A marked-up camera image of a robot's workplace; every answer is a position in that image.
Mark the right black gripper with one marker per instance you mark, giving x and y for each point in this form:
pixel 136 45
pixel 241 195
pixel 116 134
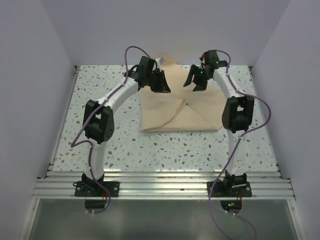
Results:
pixel 200 86

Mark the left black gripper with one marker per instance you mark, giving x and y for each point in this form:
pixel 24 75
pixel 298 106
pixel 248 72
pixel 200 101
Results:
pixel 165 88

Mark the beige cloth mat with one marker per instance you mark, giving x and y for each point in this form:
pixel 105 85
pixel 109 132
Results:
pixel 183 109

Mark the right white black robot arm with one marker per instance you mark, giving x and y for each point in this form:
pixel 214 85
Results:
pixel 236 118

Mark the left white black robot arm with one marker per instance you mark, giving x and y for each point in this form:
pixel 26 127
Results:
pixel 98 121

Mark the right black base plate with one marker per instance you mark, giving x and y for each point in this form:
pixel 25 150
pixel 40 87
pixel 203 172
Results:
pixel 221 191

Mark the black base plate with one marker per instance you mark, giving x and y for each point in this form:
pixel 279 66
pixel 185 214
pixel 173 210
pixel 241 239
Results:
pixel 82 190
pixel 221 191

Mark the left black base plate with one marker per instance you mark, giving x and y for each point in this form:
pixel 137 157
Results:
pixel 82 190

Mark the aluminium rail frame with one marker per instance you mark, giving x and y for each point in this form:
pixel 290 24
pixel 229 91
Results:
pixel 162 177

